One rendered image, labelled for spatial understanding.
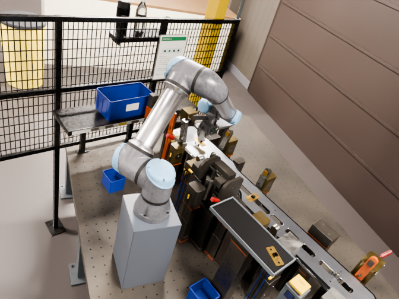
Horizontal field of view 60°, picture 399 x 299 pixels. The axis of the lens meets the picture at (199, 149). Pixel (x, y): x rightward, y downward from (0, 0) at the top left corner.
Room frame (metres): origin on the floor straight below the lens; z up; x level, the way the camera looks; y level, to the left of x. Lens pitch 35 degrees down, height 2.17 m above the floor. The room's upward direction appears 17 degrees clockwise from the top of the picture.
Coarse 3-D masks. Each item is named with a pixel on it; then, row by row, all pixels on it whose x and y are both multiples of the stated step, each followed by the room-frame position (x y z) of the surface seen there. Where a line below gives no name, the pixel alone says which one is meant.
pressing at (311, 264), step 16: (176, 128) 1.83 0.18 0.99; (192, 128) 1.88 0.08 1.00; (192, 144) 1.71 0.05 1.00; (208, 144) 1.76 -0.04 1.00; (224, 160) 1.65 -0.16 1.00; (240, 192) 1.41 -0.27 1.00; (256, 192) 1.45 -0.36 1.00; (256, 208) 1.33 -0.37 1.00; (272, 208) 1.37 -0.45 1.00; (272, 224) 1.25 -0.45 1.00; (288, 224) 1.29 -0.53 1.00; (304, 240) 1.21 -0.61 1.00; (304, 256) 1.11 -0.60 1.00; (320, 256) 1.14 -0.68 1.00; (320, 272) 1.05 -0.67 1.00; (336, 288) 0.99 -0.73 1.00; (352, 288) 1.02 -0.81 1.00
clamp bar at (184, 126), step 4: (184, 120) 1.58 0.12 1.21; (188, 120) 1.60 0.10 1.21; (180, 124) 1.57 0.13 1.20; (184, 124) 1.57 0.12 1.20; (180, 128) 1.59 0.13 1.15; (184, 128) 1.57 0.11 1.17; (180, 132) 1.59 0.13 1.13; (184, 132) 1.57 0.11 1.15; (180, 136) 1.59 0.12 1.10; (184, 136) 1.58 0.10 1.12; (184, 140) 1.58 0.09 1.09
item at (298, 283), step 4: (296, 276) 0.85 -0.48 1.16; (300, 276) 0.86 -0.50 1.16; (292, 280) 0.83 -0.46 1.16; (296, 280) 0.84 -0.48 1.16; (300, 280) 0.84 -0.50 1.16; (304, 280) 0.85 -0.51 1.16; (292, 284) 0.82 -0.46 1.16; (296, 284) 0.82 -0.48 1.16; (300, 284) 0.83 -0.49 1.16; (304, 284) 0.83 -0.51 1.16; (308, 284) 0.84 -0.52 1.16; (296, 288) 0.81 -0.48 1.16; (300, 288) 0.81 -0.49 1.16; (304, 288) 0.81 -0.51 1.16; (308, 288) 0.82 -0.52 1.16; (300, 292) 0.79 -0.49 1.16; (304, 292) 0.80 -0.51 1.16
